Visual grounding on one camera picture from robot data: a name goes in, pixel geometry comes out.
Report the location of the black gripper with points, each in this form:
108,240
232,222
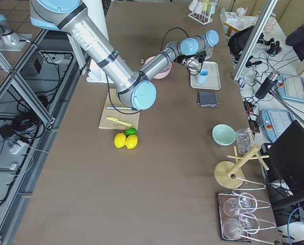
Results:
202,64

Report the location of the metal ice scoop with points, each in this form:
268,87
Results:
193,66

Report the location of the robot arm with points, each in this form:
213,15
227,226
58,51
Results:
134,88

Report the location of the pink bowl of ice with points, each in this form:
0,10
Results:
163,73

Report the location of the light blue cup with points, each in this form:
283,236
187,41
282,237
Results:
202,76

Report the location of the pink plastic cup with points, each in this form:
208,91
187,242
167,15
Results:
196,6

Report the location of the wooden cup tree stand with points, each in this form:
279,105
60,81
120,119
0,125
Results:
230,175

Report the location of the clear wine glass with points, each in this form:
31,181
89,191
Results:
209,52

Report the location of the cream serving tray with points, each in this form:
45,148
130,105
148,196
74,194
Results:
213,79

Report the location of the grey folded cloth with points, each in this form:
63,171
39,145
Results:
207,99

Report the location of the steel muddler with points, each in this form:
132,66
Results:
119,108

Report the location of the green bowl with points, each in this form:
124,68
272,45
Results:
223,134

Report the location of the black water bottle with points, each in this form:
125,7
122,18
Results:
267,84

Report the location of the green lime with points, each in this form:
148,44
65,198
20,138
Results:
130,131

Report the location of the bamboo cutting board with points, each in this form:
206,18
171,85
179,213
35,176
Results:
109,111

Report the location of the yellow plastic knife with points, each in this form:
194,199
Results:
116,120

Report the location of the yellow lemon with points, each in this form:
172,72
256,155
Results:
119,140
131,141

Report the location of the glass mug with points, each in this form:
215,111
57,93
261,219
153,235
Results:
244,140

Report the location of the blue teach pendant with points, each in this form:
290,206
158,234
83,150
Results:
290,87
275,122

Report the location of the black monitor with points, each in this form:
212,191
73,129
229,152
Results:
286,157

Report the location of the black glass tray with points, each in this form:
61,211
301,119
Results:
237,219

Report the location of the white wire cup rack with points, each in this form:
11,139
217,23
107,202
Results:
206,16

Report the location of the aluminium frame post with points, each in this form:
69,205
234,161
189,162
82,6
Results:
255,34

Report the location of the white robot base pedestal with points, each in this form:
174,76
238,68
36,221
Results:
89,31

